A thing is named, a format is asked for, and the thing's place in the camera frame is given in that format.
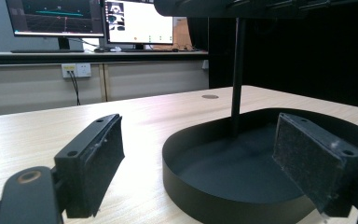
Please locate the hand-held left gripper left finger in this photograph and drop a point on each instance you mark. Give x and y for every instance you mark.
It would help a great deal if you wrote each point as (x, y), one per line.
(88, 169)

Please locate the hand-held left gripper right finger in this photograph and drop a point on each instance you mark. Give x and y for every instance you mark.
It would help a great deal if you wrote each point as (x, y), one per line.
(310, 165)

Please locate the black curtain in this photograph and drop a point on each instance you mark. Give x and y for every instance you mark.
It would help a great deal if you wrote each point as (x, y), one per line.
(307, 59)

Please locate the dark-topped back desk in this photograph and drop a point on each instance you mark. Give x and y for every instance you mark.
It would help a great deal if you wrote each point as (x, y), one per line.
(90, 57)

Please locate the computer mouse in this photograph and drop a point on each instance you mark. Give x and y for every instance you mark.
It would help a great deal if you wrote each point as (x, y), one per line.
(99, 49)

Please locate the black keyboard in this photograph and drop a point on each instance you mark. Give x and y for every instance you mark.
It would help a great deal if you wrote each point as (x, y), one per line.
(46, 51)

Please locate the computer monitor with dark screen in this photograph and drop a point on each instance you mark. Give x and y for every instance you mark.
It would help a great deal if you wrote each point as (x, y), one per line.
(56, 15)

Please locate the computer monitor with white screen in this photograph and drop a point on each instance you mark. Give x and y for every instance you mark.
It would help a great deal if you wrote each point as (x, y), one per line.
(143, 21)

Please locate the white wall socket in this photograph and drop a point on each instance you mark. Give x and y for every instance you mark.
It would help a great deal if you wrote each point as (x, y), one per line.
(80, 70)

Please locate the small white wall box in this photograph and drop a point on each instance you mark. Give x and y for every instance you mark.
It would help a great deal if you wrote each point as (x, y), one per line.
(205, 64)

